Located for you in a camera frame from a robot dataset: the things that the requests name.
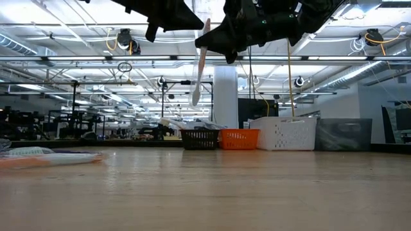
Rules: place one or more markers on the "white column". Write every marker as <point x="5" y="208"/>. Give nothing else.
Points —
<point x="226" y="96"/>

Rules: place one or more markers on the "black frame rig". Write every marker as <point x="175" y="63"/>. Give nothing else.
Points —
<point x="74" y="106"/>
<point x="163" y="102"/>

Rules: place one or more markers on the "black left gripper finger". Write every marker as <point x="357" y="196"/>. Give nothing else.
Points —
<point x="151" y="32"/>
<point x="180" y="19"/>

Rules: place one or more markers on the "dark monitor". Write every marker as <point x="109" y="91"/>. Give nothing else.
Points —
<point x="401" y="122"/>

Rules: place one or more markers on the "silver ventilation duct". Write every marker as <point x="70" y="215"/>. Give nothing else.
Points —
<point x="353" y="75"/>

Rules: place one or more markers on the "white slotted basket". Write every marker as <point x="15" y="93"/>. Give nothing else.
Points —
<point x="308" y="128"/>

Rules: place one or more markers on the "orange slotted basket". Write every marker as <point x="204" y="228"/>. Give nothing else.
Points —
<point x="239" y="139"/>

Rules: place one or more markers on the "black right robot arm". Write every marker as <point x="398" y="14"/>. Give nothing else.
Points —
<point x="321" y="13"/>

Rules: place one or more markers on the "black slotted basket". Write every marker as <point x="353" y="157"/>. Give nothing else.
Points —
<point x="199" y="139"/>

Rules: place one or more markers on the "black aluminium frame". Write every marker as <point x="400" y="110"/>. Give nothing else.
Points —
<point x="96" y="143"/>

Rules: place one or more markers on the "gray translucent basket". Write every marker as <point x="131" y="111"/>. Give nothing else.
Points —
<point x="343" y="134"/>

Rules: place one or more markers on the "black background robot arm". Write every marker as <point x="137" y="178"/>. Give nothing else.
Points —
<point x="157" y="131"/>

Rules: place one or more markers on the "dark blue pouch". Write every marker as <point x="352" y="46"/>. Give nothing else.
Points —
<point x="74" y="150"/>

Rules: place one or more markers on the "pile of packaged toothbrushes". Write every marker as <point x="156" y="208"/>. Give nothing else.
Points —
<point x="29" y="150"/>

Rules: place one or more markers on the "black partition panel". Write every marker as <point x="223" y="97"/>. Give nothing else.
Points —
<point x="257" y="110"/>

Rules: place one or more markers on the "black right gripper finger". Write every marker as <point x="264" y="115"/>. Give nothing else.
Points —
<point x="221" y="37"/>
<point x="231" y="57"/>

